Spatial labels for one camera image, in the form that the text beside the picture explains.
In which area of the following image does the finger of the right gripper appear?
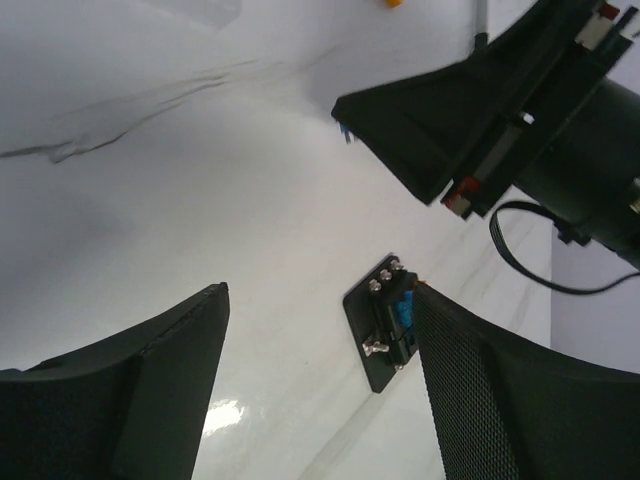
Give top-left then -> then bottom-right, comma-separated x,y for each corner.
331,1 -> 565,205

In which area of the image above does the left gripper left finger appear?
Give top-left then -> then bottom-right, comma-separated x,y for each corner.
1,283 -> 230,479

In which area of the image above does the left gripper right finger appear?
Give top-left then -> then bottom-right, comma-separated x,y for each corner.
413,283 -> 639,479

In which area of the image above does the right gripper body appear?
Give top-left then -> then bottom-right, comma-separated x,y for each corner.
442,1 -> 639,220

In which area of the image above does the blue fuse table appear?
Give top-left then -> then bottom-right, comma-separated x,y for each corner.
339,123 -> 352,144

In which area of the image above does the black fuse box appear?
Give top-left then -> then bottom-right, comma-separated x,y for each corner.
343,254 -> 418,394

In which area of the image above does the clear plastic fuse box cover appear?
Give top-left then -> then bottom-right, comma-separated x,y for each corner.
149,0 -> 243,29

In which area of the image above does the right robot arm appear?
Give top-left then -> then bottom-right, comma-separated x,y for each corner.
332,1 -> 639,265

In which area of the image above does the claw hammer black handle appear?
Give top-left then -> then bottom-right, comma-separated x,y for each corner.
473,0 -> 489,51

